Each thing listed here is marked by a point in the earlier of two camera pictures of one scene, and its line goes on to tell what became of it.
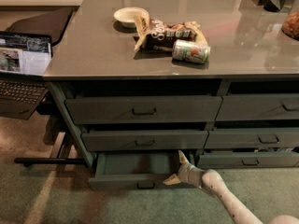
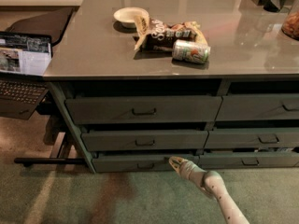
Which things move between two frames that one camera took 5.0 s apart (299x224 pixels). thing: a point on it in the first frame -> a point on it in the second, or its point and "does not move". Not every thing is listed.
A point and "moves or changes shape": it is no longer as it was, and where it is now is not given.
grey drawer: x=137 y=170 moves or changes shape
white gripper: x=189 y=174 -> x=192 y=174
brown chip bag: x=157 y=35 does not move
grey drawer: x=233 y=160 does not move
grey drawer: x=252 y=137 does not move
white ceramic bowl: x=126 y=15 does not move
